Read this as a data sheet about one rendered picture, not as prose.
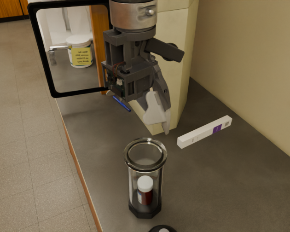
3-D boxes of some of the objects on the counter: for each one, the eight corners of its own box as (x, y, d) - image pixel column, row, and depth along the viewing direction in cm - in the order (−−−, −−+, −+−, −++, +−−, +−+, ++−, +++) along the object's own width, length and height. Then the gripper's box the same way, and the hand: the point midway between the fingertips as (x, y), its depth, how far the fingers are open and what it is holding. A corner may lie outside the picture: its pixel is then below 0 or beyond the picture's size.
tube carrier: (170, 203, 76) (176, 153, 62) (143, 226, 70) (143, 176, 57) (146, 181, 82) (146, 131, 69) (119, 200, 76) (114, 150, 63)
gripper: (77, 18, 45) (92, 108, 57) (151, 53, 33) (150, 157, 45) (116, 8, 49) (123, 94, 62) (194, 36, 38) (183, 135, 50)
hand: (145, 116), depth 55 cm, fingers open, 14 cm apart
